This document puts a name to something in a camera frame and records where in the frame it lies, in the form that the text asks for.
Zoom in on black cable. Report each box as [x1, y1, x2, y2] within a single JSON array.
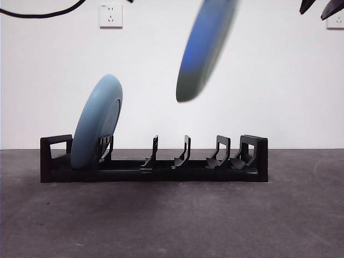
[[0, 0, 85, 19]]

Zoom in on pale green plate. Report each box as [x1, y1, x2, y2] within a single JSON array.
[[175, 0, 240, 103]]

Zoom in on light blue plate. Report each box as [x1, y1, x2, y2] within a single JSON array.
[[70, 73, 124, 169]]

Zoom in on black plastic plate rack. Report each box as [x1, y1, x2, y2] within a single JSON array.
[[40, 134, 269, 184]]

